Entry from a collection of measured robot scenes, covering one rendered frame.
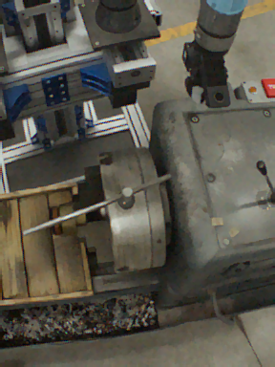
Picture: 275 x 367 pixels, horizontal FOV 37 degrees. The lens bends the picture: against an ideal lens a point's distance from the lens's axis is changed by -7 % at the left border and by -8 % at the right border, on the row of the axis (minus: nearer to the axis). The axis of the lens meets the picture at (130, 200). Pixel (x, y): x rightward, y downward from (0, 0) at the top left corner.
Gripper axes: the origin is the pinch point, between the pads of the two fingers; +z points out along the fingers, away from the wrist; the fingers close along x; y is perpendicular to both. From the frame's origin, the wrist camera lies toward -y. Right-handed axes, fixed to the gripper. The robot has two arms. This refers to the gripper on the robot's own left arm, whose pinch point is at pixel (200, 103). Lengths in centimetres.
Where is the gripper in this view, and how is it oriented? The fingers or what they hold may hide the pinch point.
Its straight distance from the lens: 97.2
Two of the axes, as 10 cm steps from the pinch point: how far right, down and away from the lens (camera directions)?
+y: -1.9, -9.2, 3.4
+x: -9.8, 1.7, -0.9
